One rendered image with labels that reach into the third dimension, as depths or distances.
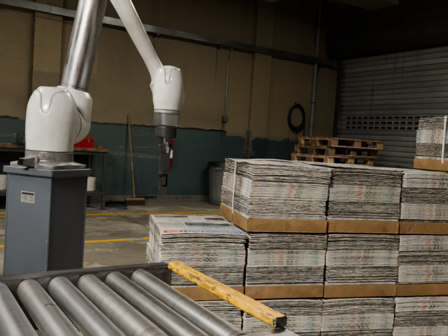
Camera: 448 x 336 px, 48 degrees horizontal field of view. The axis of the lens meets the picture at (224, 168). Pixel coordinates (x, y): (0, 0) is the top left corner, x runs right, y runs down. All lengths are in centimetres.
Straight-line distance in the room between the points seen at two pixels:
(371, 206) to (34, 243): 115
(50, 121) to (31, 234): 37
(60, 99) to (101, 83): 671
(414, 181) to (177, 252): 89
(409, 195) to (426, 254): 23
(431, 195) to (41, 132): 139
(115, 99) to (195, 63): 164
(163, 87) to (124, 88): 685
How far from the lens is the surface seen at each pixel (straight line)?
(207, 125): 926
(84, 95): 195
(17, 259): 182
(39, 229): 174
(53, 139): 173
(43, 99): 176
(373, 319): 196
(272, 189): 168
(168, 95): 173
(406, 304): 203
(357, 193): 184
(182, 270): 122
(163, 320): 98
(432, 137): 232
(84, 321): 98
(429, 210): 199
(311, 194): 174
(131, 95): 862
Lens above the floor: 113
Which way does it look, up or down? 3 degrees down
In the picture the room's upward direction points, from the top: 4 degrees clockwise
